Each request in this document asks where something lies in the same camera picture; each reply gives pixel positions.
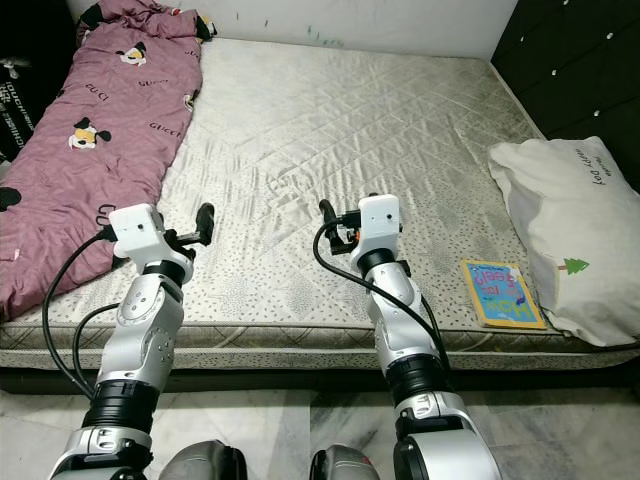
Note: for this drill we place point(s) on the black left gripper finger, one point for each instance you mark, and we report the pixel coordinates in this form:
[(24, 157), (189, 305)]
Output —
[(206, 222)]

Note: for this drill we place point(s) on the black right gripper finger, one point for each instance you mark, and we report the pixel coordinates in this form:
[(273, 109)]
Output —
[(328, 216)]

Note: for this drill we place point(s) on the colourful children book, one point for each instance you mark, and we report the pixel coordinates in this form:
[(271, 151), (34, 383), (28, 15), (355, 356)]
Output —
[(505, 295)]

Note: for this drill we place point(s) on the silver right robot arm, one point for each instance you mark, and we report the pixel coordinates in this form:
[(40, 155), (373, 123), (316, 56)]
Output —
[(400, 320)]

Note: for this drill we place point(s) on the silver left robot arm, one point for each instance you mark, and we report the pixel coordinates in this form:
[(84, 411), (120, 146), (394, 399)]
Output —
[(150, 330)]

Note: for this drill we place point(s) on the white quilted mattress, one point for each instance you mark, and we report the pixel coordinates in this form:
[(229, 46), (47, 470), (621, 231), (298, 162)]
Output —
[(340, 150)]

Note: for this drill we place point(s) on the pink cartoon print blanket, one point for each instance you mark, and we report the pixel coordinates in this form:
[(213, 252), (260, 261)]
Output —
[(100, 170)]

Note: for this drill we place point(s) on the black bag with white print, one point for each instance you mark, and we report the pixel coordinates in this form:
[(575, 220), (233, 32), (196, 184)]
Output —
[(12, 110)]

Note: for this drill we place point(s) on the grey left robot leg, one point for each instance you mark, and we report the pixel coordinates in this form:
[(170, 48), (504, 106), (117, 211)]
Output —
[(205, 462)]

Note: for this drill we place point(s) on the grey robot leg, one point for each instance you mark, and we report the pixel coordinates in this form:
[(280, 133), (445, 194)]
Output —
[(205, 462), (355, 465)]

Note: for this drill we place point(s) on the white pillow with tree print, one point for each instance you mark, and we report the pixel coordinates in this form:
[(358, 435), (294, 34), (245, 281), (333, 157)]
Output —
[(575, 210)]

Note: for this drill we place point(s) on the grey right robot leg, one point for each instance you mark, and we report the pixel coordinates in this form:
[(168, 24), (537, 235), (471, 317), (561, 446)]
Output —
[(355, 465)]

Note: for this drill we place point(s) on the black studded headboard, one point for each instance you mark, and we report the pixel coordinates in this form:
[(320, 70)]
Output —
[(580, 60)]

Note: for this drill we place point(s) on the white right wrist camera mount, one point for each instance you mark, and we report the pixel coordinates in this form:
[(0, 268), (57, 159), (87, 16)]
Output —
[(380, 222)]

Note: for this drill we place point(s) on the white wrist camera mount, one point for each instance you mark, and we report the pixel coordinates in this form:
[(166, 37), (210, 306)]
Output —
[(140, 232), (380, 222)]

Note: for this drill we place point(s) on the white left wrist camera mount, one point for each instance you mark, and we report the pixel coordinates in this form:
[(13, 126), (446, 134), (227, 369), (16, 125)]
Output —
[(140, 232)]

